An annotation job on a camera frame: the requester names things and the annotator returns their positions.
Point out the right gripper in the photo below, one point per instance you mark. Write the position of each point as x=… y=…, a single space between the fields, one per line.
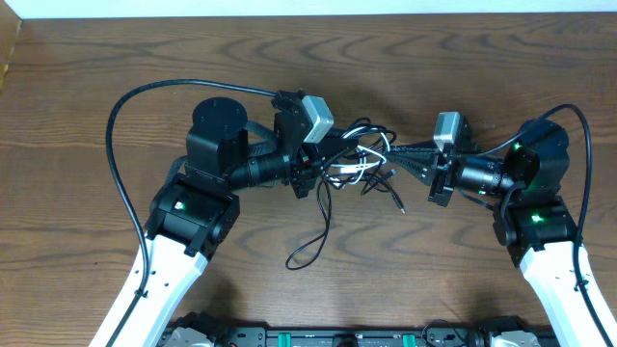
x=441 y=175

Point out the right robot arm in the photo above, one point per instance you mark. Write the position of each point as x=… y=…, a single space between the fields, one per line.
x=531 y=220

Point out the brown cardboard panel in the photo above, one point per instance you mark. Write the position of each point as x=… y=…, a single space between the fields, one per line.
x=10 y=25

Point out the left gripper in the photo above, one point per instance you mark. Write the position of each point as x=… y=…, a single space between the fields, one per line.
x=308 y=177

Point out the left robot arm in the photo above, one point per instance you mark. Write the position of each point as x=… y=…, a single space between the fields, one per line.
x=192 y=214

